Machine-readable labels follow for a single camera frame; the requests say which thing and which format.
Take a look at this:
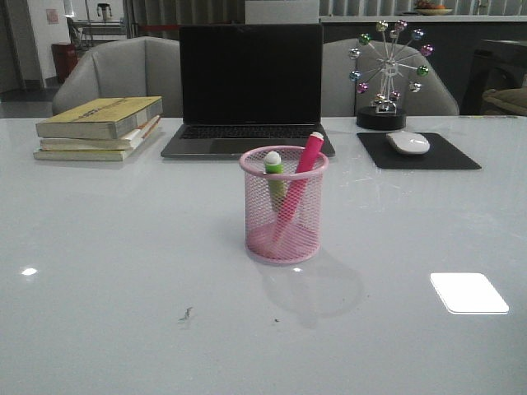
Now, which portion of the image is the green highlighter pen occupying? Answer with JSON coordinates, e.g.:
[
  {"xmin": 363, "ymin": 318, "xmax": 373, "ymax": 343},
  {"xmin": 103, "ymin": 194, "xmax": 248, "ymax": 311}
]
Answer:
[{"xmin": 263, "ymin": 151, "xmax": 286, "ymax": 212}]

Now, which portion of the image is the pink highlighter pen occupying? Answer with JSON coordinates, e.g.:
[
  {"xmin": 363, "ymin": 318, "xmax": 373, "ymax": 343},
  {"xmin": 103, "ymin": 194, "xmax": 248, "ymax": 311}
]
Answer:
[{"xmin": 272, "ymin": 132, "xmax": 324, "ymax": 244}]

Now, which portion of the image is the pink mesh pen holder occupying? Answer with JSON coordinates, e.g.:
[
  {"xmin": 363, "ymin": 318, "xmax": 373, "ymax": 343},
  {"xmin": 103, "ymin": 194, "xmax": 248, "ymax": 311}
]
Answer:
[{"xmin": 239, "ymin": 146, "xmax": 329, "ymax": 265}]

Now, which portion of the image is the dark grey open laptop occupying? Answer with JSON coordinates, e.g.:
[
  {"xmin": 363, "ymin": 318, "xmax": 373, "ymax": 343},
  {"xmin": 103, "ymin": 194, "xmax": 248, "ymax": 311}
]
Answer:
[{"xmin": 161, "ymin": 24, "xmax": 324, "ymax": 160}]

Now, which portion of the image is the middle cream book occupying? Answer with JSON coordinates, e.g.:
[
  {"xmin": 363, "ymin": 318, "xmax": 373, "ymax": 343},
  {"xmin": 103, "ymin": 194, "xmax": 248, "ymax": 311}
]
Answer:
[{"xmin": 40, "ymin": 115, "xmax": 161, "ymax": 151}]

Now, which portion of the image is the cream book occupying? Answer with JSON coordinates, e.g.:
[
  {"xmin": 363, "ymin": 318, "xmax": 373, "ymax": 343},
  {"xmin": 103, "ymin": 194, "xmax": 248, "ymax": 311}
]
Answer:
[
  {"xmin": 40, "ymin": 115, "xmax": 161, "ymax": 151},
  {"xmin": 33, "ymin": 127, "xmax": 157, "ymax": 161}
]

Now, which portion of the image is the ferris wheel desk ornament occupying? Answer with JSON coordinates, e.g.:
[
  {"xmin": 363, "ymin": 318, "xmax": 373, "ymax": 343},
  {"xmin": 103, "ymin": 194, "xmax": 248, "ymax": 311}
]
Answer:
[{"xmin": 348, "ymin": 19, "xmax": 430, "ymax": 131}]

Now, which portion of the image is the white computer mouse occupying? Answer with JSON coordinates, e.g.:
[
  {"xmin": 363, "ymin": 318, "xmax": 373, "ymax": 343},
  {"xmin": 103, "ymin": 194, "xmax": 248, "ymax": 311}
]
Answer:
[{"xmin": 386, "ymin": 131, "xmax": 431, "ymax": 155}]

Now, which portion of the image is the right grey armchair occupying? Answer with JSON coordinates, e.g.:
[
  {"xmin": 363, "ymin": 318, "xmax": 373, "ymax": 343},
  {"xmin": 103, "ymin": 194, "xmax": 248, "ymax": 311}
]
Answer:
[{"xmin": 321, "ymin": 38, "xmax": 459, "ymax": 117}]

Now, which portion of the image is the grey armchair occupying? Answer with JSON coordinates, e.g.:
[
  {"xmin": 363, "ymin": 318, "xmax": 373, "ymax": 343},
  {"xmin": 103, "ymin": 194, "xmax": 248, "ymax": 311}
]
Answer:
[
  {"xmin": 52, "ymin": 36, "xmax": 183, "ymax": 118},
  {"xmin": 321, "ymin": 38, "xmax": 459, "ymax": 117}
]

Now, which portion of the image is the left grey armchair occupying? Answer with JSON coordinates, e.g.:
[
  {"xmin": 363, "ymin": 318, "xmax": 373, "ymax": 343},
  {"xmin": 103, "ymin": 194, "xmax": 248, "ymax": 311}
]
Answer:
[{"xmin": 52, "ymin": 36, "xmax": 183, "ymax": 118}]

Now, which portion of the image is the top yellow book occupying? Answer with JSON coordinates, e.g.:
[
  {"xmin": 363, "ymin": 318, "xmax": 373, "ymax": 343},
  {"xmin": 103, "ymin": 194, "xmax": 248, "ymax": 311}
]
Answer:
[{"xmin": 35, "ymin": 96, "xmax": 163, "ymax": 139}]

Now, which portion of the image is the black mouse pad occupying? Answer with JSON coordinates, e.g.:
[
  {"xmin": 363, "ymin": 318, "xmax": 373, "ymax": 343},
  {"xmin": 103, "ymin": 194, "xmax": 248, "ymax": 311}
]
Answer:
[{"xmin": 356, "ymin": 132, "xmax": 482, "ymax": 170}]

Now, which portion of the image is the white box behind laptop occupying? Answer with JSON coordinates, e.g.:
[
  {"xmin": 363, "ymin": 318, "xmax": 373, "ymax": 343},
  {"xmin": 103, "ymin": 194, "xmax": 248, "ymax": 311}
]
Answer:
[{"xmin": 245, "ymin": 0, "xmax": 319, "ymax": 24}]

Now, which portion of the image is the bottom cream book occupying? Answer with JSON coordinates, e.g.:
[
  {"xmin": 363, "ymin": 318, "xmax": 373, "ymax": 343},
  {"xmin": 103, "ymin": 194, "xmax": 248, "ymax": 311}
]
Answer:
[{"xmin": 33, "ymin": 127, "xmax": 157, "ymax": 161}]

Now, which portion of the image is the red trash bin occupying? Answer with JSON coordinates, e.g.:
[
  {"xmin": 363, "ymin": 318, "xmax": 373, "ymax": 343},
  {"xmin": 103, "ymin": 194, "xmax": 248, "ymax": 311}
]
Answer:
[{"xmin": 51, "ymin": 42, "xmax": 78, "ymax": 82}]

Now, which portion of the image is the fruit bowl on counter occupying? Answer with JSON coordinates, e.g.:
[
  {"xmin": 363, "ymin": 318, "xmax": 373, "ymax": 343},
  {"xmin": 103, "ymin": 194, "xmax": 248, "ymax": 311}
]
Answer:
[{"xmin": 414, "ymin": 0, "xmax": 452, "ymax": 16}]

